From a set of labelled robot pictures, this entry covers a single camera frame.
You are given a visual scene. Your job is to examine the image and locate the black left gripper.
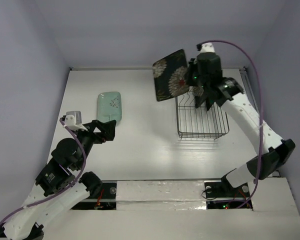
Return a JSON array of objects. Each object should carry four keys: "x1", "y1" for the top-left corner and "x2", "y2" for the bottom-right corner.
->
[{"x1": 74, "y1": 119, "x2": 117, "y2": 169}]

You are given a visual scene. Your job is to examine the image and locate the light green rectangular plate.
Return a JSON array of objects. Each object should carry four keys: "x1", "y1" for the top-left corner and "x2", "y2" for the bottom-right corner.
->
[{"x1": 96, "y1": 91, "x2": 123, "y2": 125}]

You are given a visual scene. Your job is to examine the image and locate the black floral square plate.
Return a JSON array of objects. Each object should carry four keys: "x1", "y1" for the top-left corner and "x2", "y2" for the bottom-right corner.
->
[{"x1": 152, "y1": 49, "x2": 189, "y2": 102}]

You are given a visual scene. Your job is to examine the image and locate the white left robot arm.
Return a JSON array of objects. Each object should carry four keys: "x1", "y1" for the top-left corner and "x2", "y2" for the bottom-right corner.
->
[{"x1": 0, "y1": 113, "x2": 117, "y2": 240}]

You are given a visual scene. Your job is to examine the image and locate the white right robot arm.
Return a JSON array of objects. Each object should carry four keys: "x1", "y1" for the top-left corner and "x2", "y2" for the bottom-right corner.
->
[{"x1": 187, "y1": 50, "x2": 296, "y2": 196}]

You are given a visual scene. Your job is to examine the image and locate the dark green patterned plate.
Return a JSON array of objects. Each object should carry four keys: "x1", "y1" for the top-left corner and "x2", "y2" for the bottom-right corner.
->
[{"x1": 205, "y1": 87, "x2": 219, "y2": 111}]

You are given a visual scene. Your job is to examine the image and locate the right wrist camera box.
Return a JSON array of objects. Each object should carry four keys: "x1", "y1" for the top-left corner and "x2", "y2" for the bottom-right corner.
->
[{"x1": 196, "y1": 42, "x2": 215, "y2": 54}]

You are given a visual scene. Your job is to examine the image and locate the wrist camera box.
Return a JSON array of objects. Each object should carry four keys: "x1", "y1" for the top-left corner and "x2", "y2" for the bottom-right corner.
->
[
  {"x1": 63, "y1": 110, "x2": 85, "y2": 131},
  {"x1": 196, "y1": 42, "x2": 215, "y2": 54}
]

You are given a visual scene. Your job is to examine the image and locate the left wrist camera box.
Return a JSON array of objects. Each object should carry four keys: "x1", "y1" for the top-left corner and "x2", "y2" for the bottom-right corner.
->
[{"x1": 63, "y1": 110, "x2": 85, "y2": 131}]

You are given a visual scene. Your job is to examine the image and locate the right side metal rail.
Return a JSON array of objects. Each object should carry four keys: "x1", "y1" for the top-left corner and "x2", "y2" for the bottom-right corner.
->
[{"x1": 239, "y1": 66, "x2": 281, "y2": 177}]

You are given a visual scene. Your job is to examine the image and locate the grey wire dish rack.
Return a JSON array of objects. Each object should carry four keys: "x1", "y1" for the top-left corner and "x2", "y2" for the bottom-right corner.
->
[{"x1": 175, "y1": 91, "x2": 230, "y2": 140}]

